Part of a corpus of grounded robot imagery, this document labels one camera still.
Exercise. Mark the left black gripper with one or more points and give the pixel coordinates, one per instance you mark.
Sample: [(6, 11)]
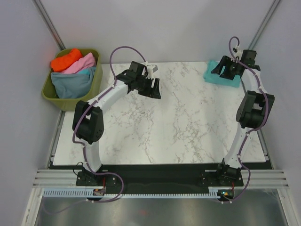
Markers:
[(154, 92)]

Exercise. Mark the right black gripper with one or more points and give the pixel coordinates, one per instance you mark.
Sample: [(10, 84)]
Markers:
[(225, 61)]

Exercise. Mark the teal t shirt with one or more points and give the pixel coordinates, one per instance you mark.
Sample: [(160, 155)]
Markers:
[(216, 79)]

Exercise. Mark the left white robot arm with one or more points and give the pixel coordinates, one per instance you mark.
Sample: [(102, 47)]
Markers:
[(88, 122)]

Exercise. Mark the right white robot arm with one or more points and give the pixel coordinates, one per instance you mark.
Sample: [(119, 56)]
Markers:
[(251, 116)]

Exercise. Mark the light blue t shirt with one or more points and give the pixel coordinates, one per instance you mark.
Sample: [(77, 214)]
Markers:
[(89, 71)]

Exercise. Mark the pink t shirt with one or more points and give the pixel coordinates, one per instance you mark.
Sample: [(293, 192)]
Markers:
[(83, 63)]

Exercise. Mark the grey blue t shirt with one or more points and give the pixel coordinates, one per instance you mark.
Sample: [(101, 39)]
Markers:
[(72, 85)]

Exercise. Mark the orange t shirt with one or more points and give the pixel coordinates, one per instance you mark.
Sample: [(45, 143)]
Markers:
[(63, 62)]

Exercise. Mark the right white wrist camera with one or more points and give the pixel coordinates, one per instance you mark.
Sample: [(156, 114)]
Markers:
[(237, 52)]

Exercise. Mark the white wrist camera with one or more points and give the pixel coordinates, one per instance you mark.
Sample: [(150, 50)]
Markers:
[(237, 52), (150, 69)]

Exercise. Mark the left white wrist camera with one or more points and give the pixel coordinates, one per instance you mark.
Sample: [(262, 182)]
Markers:
[(150, 69)]

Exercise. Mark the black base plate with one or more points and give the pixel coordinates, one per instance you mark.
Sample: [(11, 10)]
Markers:
[(158, 178)]

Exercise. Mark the aluminium extrusion rail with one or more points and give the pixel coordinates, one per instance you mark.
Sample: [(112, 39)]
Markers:
[(55, 178)]

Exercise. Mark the white slotted cable duct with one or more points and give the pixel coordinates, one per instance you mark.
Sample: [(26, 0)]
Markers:
[(89, 192)]

